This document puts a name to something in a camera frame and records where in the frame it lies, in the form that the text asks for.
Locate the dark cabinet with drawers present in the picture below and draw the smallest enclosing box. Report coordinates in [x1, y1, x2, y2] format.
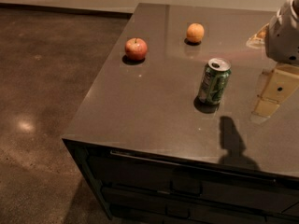
[63, 4, 299, 224]

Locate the green soda can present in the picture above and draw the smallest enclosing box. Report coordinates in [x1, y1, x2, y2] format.
[198, 58, 231, 105]

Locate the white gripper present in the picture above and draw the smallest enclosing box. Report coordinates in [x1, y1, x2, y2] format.
[246, 0, 299, 118]

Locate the orange fruit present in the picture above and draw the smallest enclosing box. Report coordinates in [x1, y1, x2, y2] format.
[186, 23, 205, 43]

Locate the red apple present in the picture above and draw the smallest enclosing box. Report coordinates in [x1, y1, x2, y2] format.
[124, 37, 148, 61]

